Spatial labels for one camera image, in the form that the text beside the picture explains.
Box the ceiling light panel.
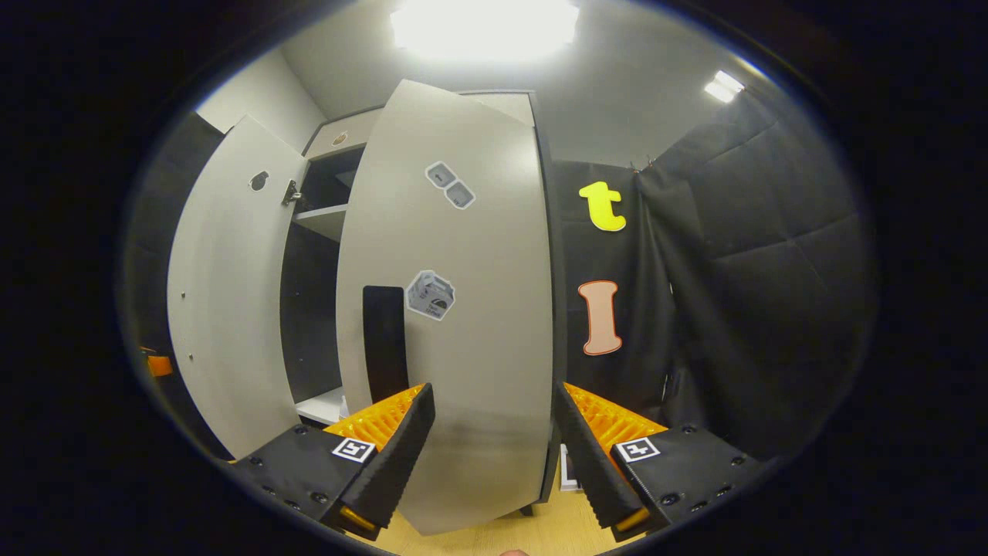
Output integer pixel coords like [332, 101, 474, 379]
[702, 69, 746, 103]
[390, 0, 581, 64]

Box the grey cabinet shelf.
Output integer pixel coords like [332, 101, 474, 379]
[296, 386, 348, 425]
[292, 204, 348, 243]

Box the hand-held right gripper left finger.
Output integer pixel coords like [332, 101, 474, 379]
[230, 383, 437, 541]

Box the black door handle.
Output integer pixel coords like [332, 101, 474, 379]
[363, 286, 410, 404]

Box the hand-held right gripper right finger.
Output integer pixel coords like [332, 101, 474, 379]
[553, 381, 765, 541]

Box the grey shoe cabinet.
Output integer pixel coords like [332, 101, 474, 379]
[279, 90, 570, 517]

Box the grey shoe cabinet door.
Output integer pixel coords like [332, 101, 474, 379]
[334, 79, 555, 536]
[166, 116, 310, 460]

